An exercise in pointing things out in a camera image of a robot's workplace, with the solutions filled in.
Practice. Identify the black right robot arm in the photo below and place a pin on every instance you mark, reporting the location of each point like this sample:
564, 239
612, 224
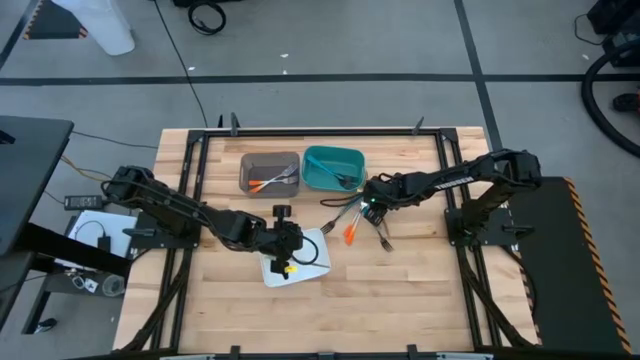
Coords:
450, 180

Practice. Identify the small hazard-edged black mat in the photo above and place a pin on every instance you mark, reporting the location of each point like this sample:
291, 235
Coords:
50, 25

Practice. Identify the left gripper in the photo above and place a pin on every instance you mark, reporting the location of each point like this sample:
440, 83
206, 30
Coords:
282, 240

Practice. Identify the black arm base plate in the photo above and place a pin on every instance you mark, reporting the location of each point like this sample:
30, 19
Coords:
165, 242
492, 235

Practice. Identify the black desk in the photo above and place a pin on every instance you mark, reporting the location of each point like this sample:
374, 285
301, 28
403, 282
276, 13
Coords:
30, 170

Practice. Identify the large hazard-edged black mat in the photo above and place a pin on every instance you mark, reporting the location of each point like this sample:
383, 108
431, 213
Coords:
565, 280

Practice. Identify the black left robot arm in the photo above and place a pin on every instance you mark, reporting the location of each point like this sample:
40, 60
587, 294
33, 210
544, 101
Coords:
175, 207

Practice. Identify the white plastic bin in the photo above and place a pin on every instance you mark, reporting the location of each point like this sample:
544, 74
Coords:
300, 280

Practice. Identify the black equipment case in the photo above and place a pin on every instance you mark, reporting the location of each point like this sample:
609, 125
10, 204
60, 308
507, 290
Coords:
615, 15

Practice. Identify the black desk foot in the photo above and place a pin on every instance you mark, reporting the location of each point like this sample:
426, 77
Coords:
46, 326

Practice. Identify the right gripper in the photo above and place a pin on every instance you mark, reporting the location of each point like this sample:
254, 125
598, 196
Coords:
382, 192

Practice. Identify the teal plastic bin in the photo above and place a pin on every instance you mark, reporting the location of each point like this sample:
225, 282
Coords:
345, 157

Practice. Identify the small black charger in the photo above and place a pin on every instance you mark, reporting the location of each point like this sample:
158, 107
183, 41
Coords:
104, 243

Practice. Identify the grey plastic bin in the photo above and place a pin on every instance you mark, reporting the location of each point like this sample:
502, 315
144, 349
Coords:
265, 165

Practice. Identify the white plastic bag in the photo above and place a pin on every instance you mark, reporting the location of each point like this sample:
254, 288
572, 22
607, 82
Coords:
105, 30

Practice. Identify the clear glass cup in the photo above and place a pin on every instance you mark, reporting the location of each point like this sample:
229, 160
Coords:
114, 286

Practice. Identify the black frame clamp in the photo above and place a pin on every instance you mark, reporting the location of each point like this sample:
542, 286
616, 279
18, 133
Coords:
418, 126
234, 125

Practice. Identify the red black tool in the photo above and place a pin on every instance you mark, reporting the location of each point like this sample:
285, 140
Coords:
627, 102

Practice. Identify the black power adapter brick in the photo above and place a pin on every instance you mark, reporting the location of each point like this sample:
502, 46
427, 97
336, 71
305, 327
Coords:
82, 202

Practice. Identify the white sheet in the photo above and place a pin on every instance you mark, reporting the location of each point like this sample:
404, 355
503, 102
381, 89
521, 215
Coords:
120, 225

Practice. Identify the black aluminium table frame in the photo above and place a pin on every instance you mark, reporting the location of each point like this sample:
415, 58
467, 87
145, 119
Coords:
320, 132

